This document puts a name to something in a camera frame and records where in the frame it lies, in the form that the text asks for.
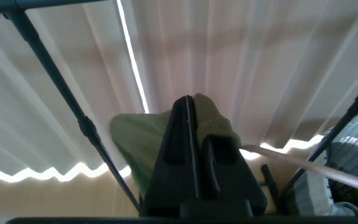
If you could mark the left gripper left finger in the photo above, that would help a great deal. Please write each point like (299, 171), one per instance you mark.
(172, 174)

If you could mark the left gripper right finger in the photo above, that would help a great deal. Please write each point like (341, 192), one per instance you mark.
(228, 180)

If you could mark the green long-sleeved shirt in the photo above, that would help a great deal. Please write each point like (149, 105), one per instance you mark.
(135, 140)

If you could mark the pink clothes hanger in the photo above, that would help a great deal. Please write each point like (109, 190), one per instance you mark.
(322, 170)

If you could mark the white laundry basket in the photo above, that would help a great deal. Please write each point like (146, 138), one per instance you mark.
(356, 146)

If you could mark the black clothes rack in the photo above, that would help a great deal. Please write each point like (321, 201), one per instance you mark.
(56, 77)

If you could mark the beige curtain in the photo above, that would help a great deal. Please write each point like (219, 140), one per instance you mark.
(228, 62)

